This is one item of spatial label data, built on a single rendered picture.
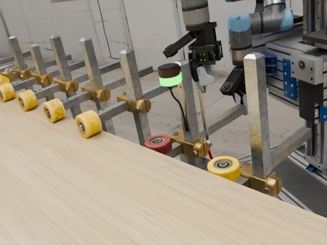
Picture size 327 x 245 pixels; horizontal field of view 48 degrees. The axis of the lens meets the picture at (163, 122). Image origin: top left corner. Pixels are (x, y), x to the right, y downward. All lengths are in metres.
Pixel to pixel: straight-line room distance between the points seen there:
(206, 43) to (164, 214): 0.51
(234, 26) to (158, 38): 3.62
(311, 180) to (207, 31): 1.24
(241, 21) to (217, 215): 0.71
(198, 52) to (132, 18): 4.06
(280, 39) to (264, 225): 1.25
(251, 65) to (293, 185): 1.26
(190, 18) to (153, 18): 3.79
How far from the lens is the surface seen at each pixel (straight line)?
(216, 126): 1.27
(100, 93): 1.46
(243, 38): 1.30
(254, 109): 0.92
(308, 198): 1.99
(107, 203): 0.90
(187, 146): 1.15
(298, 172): 2.17
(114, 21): 5.39
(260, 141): 0.96
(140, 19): 5.01
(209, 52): 1.09
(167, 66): 1.03
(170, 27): 4.70
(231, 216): 0.79
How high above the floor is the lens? 1.40
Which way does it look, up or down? 24 degrees down
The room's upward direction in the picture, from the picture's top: 11 degrees counter-clockwise
